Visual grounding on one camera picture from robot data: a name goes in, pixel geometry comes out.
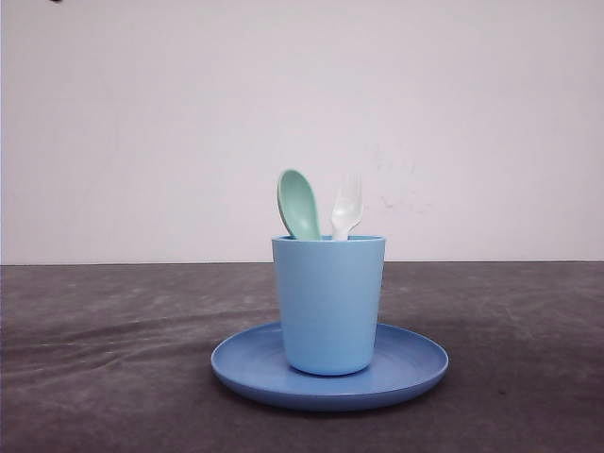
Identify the light blue plastic cup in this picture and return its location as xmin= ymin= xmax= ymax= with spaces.
xmin=272 ymin=236 xmax=386 ymax=376

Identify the blue plastic plate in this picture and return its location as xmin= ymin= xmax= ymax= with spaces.
xmin=210 ymin=322 xmax=449 ymax=412

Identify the dark grey table cloth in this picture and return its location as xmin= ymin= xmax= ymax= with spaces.
xmin=1 ymin=262 xmax=603 ymax=452

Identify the mint green plastic spoon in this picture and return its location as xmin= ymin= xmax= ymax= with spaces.
xmin=277 ymin=169 xmax=321 ymax=241

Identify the white plastic fork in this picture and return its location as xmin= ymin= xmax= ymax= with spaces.
xmin=331 ymin=175 xmax=363 ymax=241

